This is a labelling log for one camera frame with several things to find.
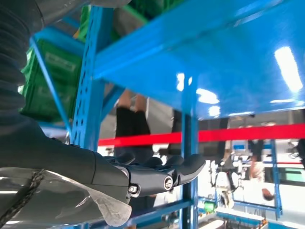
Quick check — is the red barrier tape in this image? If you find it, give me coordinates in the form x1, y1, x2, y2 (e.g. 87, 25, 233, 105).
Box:
98, 123, 305, 147

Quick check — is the person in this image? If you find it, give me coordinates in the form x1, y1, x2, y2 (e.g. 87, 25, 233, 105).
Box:
114, 90, 155, 165

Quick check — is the green plastic crate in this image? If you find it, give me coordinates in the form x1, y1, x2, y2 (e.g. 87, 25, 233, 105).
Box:
127, 0, 186, 20
29, 39, 84, 83
19, 73, 77, 123

